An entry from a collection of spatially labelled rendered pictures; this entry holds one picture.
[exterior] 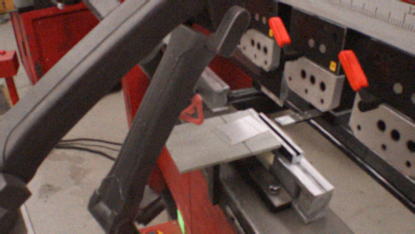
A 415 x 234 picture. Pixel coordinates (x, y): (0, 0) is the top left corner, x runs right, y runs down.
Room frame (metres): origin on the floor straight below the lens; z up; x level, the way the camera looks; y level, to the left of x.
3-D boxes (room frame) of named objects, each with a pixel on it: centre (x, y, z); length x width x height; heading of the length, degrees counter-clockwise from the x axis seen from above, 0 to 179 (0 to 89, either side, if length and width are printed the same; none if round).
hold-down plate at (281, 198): (0.68, -0.13, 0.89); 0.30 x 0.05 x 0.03; 22
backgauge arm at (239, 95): (1.30, -0.34, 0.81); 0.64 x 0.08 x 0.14; 112
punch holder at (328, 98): (0.58, -0.23, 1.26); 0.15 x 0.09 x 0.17; 22
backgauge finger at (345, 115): (0.79, -0.31, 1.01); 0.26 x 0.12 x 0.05; 112
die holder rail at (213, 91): (1.25, 0.05, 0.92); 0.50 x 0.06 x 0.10; 22
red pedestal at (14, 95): (1.89, 1.37, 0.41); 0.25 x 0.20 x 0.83; 112
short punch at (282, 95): (0.74, -0.16, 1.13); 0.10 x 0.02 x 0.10; 22
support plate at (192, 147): (0.68, -0.03, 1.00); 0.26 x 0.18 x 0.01; 112
